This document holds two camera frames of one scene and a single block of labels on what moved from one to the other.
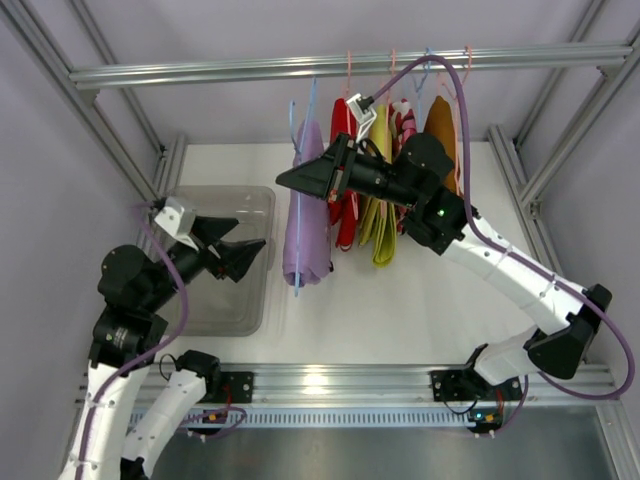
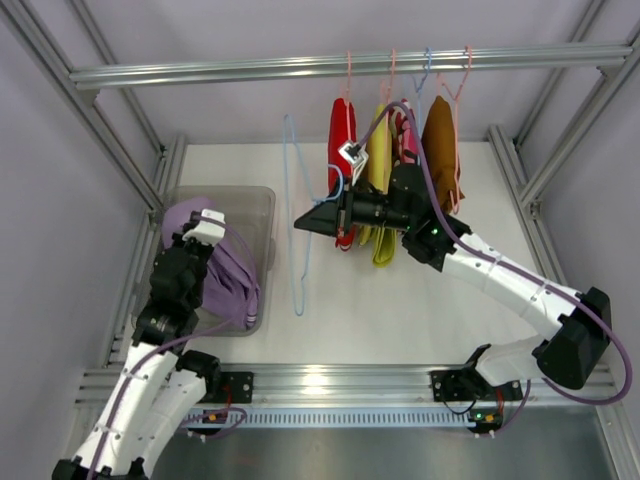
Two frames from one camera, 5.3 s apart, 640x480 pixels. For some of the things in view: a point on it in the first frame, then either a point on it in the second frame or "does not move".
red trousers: x=344 y=210 does not move
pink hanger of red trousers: x=354 y=194 does not move
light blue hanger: x=301 y=151 to x=285 y=121
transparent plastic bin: x=219 y=306 does not move
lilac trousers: x=307 y=225 to x=229 y=290
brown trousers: x=440 y=126 does not move
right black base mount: x=453 y=385 does not move
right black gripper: x=343 y=167 to x=345 y=212
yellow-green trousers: x=377 y=226 does not move
